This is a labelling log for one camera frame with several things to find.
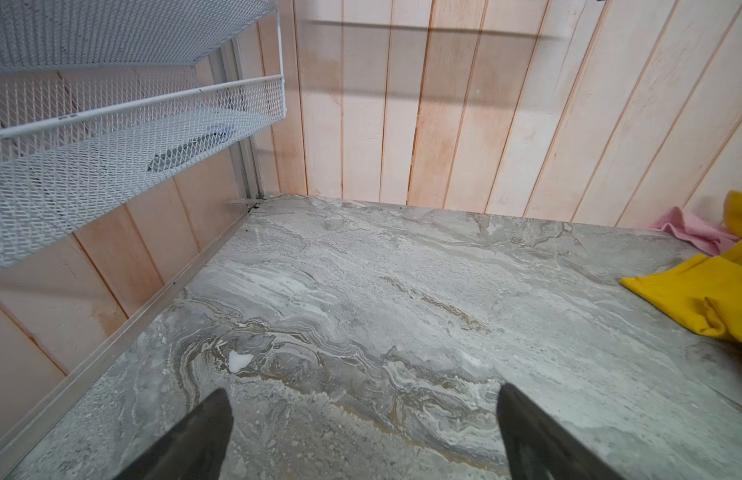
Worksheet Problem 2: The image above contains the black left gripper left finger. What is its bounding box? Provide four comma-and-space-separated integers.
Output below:
117, 388, 234, 479

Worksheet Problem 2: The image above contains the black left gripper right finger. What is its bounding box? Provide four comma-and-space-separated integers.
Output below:
496, 383, 622, 479

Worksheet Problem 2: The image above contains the yellow cloth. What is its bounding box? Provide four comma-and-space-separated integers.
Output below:
621, 191, 742, 344

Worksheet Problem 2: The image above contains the pink cloth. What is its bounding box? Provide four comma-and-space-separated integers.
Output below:
647, 207, 740, 256

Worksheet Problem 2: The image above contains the white wire mesh shelf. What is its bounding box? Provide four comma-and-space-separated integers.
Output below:
0, 1, 286, 272

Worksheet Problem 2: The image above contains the aluminium wall frame rail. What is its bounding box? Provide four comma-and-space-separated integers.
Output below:
0, 41, 264, 480

